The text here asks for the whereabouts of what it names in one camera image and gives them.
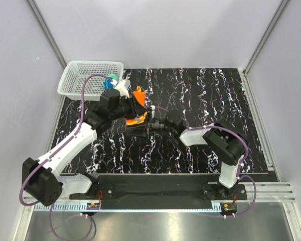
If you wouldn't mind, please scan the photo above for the orange grey towel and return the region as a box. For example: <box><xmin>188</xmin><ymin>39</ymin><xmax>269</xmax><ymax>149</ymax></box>
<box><xmin>126</xmin><ymin>86</ymin><xmax>148</xmax><ymax>127</ymax></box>

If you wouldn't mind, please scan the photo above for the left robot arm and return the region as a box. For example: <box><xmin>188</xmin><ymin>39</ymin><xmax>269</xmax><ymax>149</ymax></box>
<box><xmin>19</xmin><ymin>87</ymin><xmax>147</xmax><ymax>206</ymax></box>

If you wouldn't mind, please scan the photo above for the left small connector board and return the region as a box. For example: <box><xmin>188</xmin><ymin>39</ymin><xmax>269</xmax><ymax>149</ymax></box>
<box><xmin>86</xmin><ymin>202</ymin><xmax>100</xmax><ymax>210</ymax></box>

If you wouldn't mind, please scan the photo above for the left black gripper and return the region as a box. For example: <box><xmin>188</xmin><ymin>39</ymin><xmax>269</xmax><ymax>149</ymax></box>
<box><xmin>110</xmin><ymin>94</ymin><xmax>148</xmax><ymax>121</ymax></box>

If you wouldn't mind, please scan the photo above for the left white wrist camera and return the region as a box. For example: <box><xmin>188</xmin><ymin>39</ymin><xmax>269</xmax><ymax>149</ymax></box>
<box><xmin>115</xmin><ymin>79</ymin><xmax>130</xmax><ymax>98</ymax></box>

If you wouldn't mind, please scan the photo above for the yellow blue crocodile towel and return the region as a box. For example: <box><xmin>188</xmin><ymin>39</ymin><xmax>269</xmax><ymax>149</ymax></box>
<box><xmin>103</xmin><ymin>74</ymin><xmax>119</xmax><ymax>90</ymax></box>

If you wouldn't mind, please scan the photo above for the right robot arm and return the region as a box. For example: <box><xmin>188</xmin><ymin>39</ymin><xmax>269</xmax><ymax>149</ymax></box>
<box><xmin>126</xmin><ymin>106</ymin><xmax>248</xmax><ymax>199</ymax></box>

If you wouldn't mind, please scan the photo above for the small connector board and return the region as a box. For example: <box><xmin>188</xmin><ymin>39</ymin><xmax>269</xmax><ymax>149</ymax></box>
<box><xmin>86</xmin><ymin>202</ymin><xmax>100</xmax><ymax>210</ymax></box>
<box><xmin>222</xmin><ymin>203</ymin><xmax>237</xmax><ymax>212</ymax></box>

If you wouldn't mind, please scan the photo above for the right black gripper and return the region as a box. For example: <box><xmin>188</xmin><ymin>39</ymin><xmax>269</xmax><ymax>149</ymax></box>
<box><xmin>127</xmin><ymin>112</ymin><xmax>174</xmax><ymax>140</ymax></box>

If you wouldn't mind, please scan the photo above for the right small connector board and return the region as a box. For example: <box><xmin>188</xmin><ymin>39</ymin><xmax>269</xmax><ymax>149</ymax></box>
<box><xmin>222</xmin><ymin>203</ymin><xmax>237</xmax><ymax>212</ymax></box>

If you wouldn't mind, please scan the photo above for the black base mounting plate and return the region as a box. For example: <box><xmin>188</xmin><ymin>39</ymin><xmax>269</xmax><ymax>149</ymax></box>
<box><xmin>70</xmin><ymin>174</ymin><xmax>247</xmax><ymax>201</ymax></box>

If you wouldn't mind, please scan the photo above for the white perforated plastic basket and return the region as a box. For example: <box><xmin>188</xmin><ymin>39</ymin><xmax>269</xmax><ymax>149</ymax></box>
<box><xmin>57</xmin><ymin>60</ymin><xmax>124</xmax><ymax>101</ymax></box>

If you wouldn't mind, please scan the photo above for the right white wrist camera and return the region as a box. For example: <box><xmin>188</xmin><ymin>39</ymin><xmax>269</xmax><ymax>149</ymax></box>
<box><xmin>148</xmin><ymin>105</ymin><xmax>156</xmax><ymax>119</ymax></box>

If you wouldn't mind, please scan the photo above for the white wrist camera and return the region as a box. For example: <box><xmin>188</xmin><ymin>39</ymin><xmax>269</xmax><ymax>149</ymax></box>
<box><xmin>148</xmin><ymin>105</ymin><xmax>156</xmax><ymax>119</ymax></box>
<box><xmin>115</xmin><ymin>79</ymin><xmax>130</xmax><ymax>98</ymax></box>

